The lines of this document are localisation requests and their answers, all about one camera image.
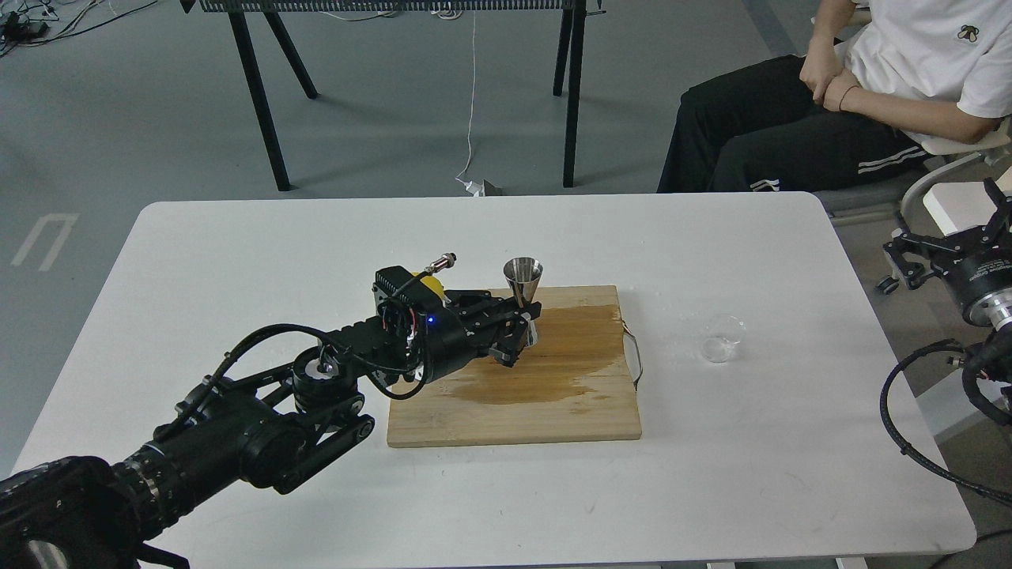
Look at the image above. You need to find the grey office chair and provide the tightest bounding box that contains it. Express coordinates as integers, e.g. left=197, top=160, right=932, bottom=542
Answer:
left=814, top=118, right=1010, bottom=227

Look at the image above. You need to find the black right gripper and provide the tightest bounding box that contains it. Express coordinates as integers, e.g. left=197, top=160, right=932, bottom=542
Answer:
left=882, top=178, right=1011, bottom=329

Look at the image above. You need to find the seated person white shirt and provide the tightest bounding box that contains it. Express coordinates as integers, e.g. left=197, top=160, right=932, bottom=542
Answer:
left=657, top=1, right=1011, bottom=194

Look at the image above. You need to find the steel double jigger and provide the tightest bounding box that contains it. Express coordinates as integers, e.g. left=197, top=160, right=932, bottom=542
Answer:
left=503, top=257, right=543, bottom=309

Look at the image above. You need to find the white side table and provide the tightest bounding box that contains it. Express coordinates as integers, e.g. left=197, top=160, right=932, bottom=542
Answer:
left=922, top=181, right=997, bottom=236

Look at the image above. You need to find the small clear glass cup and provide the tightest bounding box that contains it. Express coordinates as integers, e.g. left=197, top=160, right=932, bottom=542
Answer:
left=699, top=313, right=747, bottom=364

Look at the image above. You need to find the wooden cutting board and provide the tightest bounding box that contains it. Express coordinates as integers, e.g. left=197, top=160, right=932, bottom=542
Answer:
left=386, top=285, right=642, bottom=449

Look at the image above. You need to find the white power cable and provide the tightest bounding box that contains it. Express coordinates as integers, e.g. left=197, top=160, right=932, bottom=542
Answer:
left=455, top=9, right=502, bottom=197

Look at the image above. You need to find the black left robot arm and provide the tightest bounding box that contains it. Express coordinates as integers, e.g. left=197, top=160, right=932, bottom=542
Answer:
left=2, top=254, right=543, bottom=568

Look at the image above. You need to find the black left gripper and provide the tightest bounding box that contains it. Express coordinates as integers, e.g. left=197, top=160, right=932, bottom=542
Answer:
left=373, top=267, right=542, bottom=384

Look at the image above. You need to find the black metal frame table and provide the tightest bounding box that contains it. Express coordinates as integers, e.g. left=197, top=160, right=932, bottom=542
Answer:
left=178, top=1, right=605, bottom=194

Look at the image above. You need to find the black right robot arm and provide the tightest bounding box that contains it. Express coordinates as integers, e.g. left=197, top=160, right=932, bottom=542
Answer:
left=879, top=175, right=1011, bottom=507

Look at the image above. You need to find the yellow lemon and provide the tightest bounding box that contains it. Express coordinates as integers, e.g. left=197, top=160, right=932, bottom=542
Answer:
left=412, top=273, right=446, bottom=302

